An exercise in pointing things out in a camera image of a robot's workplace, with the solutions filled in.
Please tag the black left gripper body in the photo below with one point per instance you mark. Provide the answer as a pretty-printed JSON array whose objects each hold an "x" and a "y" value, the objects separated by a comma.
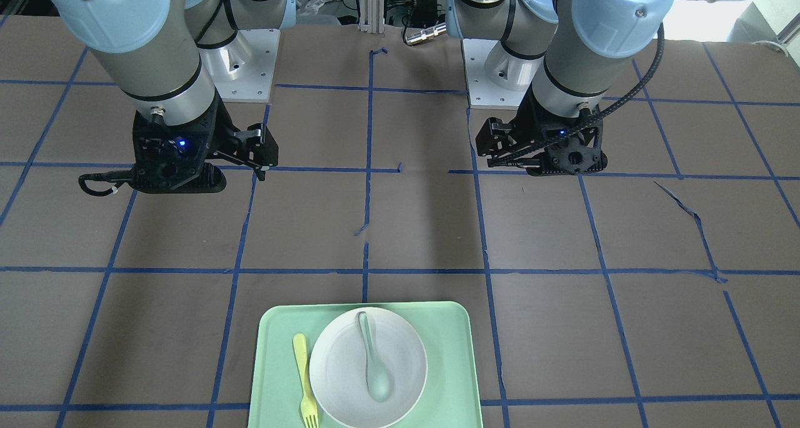
[{"x": 524, "y": 127}]

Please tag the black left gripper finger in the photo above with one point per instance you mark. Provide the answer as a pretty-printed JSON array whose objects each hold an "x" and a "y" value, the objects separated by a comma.
[{"x": 496, "y": 139}]

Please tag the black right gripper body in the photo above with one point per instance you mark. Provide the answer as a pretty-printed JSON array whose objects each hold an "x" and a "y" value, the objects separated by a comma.
[{"x": 220, "y": 126}]

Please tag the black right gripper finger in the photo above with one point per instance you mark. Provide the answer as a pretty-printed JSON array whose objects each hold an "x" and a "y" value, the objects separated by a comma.
[{"x": 254, "y": 147}]

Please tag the white round plate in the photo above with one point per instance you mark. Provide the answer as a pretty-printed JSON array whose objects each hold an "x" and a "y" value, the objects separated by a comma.
[{"x": 339, "y": 361}]

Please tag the yellow plastic fork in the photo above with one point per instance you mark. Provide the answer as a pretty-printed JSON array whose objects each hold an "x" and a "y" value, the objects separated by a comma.
[{"x": 308, "y": 404}]

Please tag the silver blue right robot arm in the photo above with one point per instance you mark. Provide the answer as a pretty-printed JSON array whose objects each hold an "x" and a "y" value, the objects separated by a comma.
[{"x": 179, "y": 61}]

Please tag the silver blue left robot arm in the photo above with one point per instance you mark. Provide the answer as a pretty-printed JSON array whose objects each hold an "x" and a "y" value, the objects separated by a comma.
[{"x": 591, "y": 58}]

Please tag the gold metal cylinder tool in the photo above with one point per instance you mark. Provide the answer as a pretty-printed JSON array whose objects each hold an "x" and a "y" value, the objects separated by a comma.
[{"x": 424, "y": 35}]

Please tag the black power adapter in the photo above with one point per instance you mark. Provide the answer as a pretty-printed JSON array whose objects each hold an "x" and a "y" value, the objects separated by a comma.
[{"x": 424, "y": 13}]

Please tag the light green plastic tray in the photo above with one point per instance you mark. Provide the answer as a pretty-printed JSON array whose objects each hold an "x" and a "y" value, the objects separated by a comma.
[{"x": 450, "y": 397}]

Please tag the pale green plastic spoon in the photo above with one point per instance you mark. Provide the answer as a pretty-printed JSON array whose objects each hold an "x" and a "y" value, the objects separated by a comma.
[{"x": 377, "y": 376}]

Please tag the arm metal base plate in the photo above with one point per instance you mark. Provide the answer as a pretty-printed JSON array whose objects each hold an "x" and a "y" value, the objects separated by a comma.
[
  {"x": 496, "y": 79},
  {"x": 243, "y": 69}
]

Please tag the aluminium frame post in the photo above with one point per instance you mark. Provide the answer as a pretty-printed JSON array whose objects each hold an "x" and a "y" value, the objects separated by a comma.
[{"x": 371, "y": 16}]

